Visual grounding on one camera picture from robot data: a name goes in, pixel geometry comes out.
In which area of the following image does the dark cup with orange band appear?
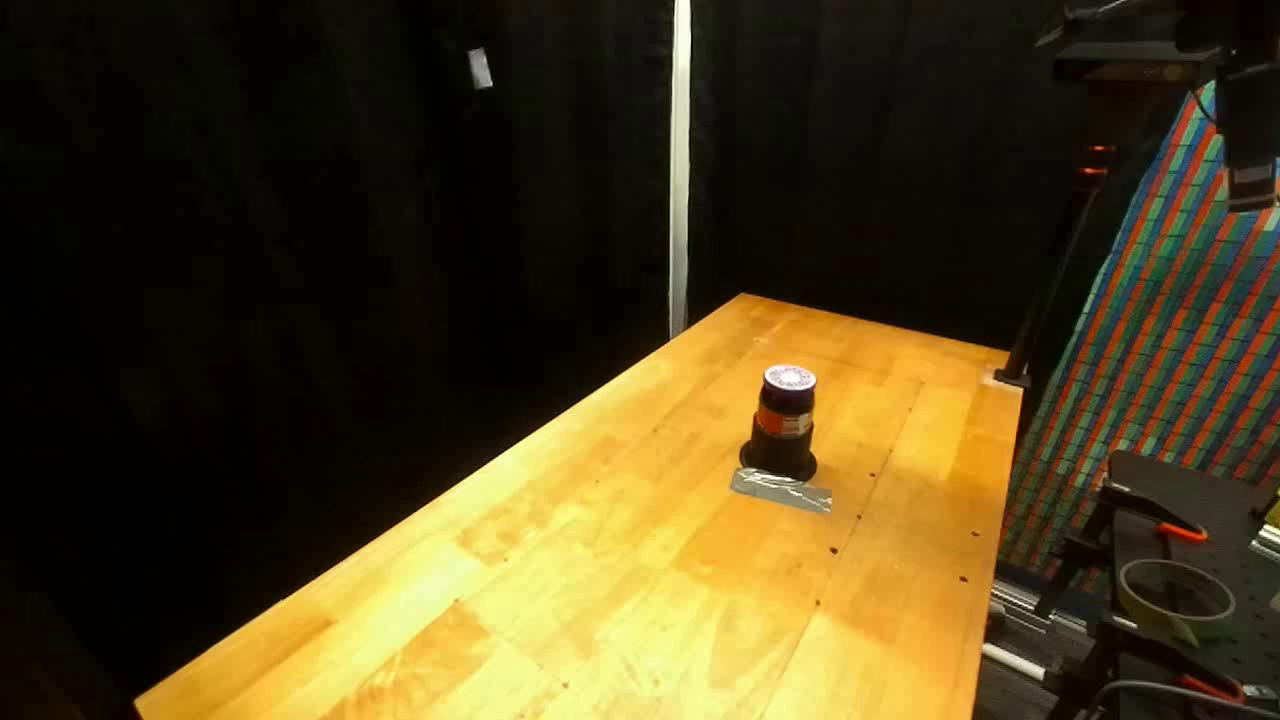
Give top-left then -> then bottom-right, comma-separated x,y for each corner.
741,363 -> 817,479

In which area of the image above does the small white tag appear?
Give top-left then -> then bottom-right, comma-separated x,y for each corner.
466,47 -> 497,93

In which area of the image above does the white vertical pole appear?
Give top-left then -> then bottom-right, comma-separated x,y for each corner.
667,0 -> 693,337

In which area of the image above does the black clamp with orange tips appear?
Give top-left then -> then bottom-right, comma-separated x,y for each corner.
1033,479 -> 1214,622

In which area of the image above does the black metal stand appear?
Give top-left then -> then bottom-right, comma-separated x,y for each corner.
997,132 -> 1128,390

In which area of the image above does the colourful striped cloth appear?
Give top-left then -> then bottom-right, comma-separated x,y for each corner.
1000,86 -> 1280,571

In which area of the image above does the roll of masking tape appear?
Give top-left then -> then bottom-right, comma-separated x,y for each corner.
1115,557 -> 1236,647

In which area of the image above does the grey duct tape patch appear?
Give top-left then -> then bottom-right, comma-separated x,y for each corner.
730,469 -> 830,512

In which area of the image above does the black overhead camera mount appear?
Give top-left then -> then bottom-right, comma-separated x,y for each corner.
1038,0 -> 1280,214

